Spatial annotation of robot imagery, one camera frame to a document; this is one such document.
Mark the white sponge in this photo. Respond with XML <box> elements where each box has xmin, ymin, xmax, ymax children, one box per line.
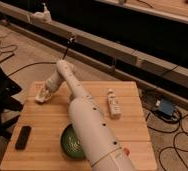
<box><xmin>35</xmin><ymin>90</ymin><xmax>52</xmax><ymax>103</ymax></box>

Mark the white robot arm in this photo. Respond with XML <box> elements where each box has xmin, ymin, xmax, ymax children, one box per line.
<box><xmin>35</xmin><ymin>60</ymin><xmax>135</xmax><ymax>171</ymax></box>

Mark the green ceramic bowl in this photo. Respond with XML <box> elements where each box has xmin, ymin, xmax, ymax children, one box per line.
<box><xmin>60</xmin><ymin>124</ymin><xmax>85</xmax><ymax>160</ymax></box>

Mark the translucent plastic cup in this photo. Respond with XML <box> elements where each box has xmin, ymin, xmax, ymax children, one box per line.
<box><xmin>68</xmin><ymin>93</ymin><xmax>75</xmax><ymax>104</ymax></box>

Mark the black remote control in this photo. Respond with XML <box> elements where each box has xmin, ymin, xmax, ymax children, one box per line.
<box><xmin>15</xmin><ymin>126</ymin><xmax>31</xmax><ymax>150</ymax></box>

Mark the white tube bottle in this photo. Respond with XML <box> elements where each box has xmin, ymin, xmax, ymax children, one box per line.
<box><xmin>107</xmin><ymin>89</ymin><xmax>121</xmax><ymax>119</ymax></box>

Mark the white object on ledge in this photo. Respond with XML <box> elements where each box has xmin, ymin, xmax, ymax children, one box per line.
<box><xmin>33</xmin><ymin>4</ymin><xmax>52</xmax><ymax>22</ymax></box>

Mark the orange carrot toy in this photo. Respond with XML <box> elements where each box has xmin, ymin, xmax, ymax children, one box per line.
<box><xmin>123</xmin><ymin>148</ymin><xmax>130</xmax><ymax>156</ymax></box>

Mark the blue power box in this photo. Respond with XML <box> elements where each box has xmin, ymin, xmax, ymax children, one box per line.
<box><xmin>156</xmin><ymin>99</ymin><xmax>175</xmax><ymax>118</ymax></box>

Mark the black floor cable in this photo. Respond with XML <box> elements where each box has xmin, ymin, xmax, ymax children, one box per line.
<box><xmin>7</xmin><ymin>35</ymin><xmax>77</xmax><ymax>78</ymax></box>

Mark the black cable bundle right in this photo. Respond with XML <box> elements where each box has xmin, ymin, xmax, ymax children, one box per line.
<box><xmin>143</xmin><ymin>96</ymin><xmax>188</xmax><ymax>171</ymax></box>

